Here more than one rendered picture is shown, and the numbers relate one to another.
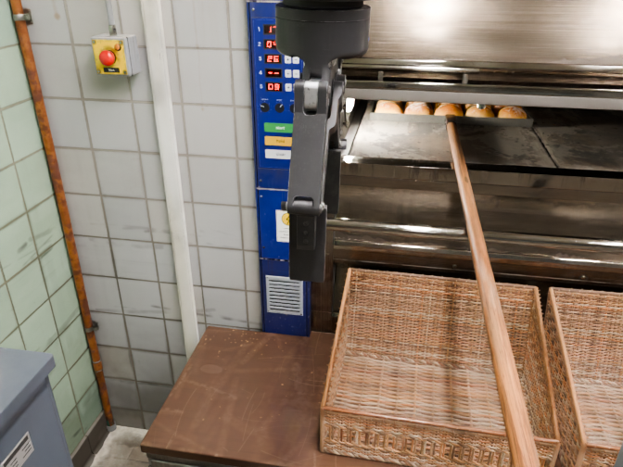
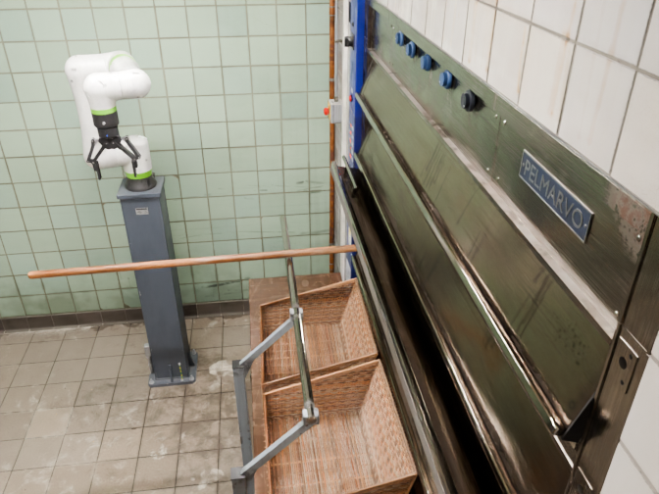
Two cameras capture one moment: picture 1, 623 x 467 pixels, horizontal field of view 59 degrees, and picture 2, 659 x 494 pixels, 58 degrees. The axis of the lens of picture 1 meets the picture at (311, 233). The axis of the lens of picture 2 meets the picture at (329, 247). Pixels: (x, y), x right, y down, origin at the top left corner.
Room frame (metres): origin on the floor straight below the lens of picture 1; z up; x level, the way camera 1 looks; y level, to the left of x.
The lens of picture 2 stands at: (0.61, -2.32, 2.43)
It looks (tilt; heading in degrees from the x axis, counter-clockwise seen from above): 31 degrees down; 72
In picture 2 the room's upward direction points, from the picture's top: straight up
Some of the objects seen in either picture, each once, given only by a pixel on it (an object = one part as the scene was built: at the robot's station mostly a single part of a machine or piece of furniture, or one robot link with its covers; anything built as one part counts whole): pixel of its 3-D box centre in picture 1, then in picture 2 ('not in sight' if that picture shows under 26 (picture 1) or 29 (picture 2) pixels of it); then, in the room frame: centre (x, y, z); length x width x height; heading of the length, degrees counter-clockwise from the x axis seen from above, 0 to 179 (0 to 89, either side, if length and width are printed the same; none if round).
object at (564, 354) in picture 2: not in sight; (429, 160); (1.34, -0.95, 1.80); 1.79 x 0.11 x 0.19; 80
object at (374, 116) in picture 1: (446, 107); not in sight; (2.05, -0.50, 1.20); 0.55 x 0.36 x 0.03; 81
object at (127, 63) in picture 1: (116, 55); (335, 111); (1.56, 0.53, 1.46); 0.10 x 0.07 x 0.10; 80
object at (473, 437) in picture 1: (435, 363); (313, 339); (1.17, -0.34, 0.72); 0.56 x 0.49 x 0.28; 79
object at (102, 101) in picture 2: not in sight; (102, 91); (0.48, -0.01, 1.80); 0.13 x 0.11 x 0.14; 7
